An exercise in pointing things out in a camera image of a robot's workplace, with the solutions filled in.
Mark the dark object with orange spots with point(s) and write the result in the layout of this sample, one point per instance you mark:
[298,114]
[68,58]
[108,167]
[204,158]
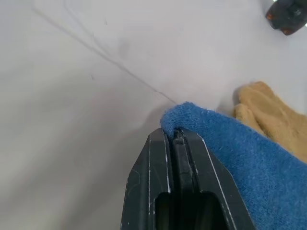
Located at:
[286,14]

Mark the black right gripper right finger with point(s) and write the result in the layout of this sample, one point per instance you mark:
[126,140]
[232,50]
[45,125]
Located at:
[204,182]

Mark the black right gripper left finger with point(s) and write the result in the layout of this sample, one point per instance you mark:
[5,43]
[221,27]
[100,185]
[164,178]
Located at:
[146,182]

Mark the tan sock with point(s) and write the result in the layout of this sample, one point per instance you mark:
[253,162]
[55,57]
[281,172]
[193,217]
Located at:
[271,115]

